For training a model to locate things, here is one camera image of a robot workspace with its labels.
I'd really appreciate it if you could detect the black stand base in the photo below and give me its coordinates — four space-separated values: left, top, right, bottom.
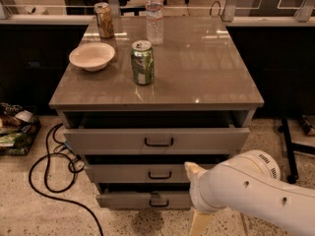
278 118 315 184

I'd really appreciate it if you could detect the white bowl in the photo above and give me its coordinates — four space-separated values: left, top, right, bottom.
69 42 115 72

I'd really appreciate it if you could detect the green soda can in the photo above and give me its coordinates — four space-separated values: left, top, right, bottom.
131 40 155 86

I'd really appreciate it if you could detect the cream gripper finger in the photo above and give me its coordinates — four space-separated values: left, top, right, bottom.
184 161 205 181

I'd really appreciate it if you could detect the grey drawer cabinet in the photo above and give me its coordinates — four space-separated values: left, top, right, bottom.
49 16 264 195

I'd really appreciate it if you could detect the clear plastic water bottle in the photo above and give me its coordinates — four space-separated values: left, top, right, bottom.
146 0 163 44

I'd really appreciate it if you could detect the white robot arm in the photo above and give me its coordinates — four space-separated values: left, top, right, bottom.
184 149 315 236

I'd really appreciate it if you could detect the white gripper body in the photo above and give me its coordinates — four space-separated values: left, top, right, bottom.
189 171 210 212

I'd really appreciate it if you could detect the gold soda can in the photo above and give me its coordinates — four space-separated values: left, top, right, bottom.
94 2 114 38

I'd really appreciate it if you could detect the grey drawer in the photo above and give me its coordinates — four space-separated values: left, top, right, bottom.
96 191 191 209
64 128 249 155
85 164 188 183

